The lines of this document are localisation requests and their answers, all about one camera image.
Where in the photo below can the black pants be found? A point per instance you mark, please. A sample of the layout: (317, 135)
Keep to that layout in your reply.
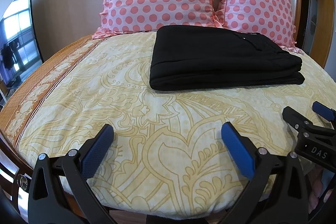
(223, 58)

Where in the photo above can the wooden wardrobe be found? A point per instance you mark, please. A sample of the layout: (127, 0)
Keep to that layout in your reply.
(319, 16)

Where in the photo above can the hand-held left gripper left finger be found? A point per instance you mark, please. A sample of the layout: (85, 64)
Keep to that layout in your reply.
(94, 151)

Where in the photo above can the person's right hand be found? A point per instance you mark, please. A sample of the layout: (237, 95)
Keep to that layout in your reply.
(316, 187)

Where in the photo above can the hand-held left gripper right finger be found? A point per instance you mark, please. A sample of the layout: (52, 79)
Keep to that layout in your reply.
(237, 149)

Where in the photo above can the dark wooden side table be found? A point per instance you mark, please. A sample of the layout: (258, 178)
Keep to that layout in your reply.
(10, 179)

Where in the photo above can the cream patterned bed sheet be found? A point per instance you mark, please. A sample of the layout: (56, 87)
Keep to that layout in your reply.
(147, 129)

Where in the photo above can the glass jar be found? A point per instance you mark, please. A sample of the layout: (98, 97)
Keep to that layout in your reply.
(22, 182)

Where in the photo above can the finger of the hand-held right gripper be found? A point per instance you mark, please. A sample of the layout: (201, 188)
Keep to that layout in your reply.
(325, 111)
(295, 117)

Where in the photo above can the black flat screen television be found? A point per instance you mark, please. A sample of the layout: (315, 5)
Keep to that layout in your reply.
(18, 43)

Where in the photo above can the small pink polka dot pillow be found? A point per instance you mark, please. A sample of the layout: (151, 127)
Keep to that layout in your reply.
(260, 6)

